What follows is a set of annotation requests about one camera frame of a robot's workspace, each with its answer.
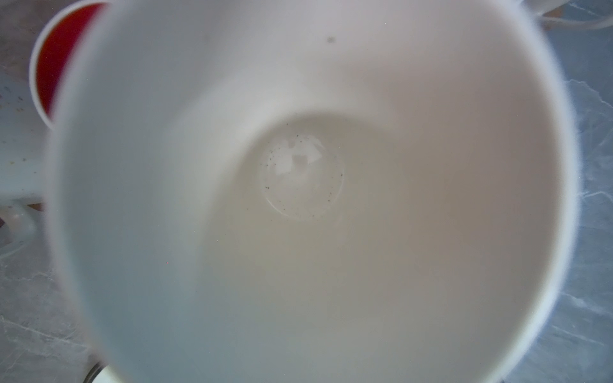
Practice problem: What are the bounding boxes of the light blue mug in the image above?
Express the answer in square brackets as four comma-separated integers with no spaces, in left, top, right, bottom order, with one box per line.
[46,1,580,382]

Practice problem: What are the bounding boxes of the red interior mug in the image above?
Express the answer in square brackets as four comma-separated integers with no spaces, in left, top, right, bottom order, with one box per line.
[29,1,110,128]

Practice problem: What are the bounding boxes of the white speckled mug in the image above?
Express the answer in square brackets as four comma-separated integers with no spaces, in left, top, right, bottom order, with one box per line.
[1,73,48,259]

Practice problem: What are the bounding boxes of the white strawberry tray black rim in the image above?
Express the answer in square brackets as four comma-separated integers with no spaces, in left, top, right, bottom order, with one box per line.
[83,362,122,383]

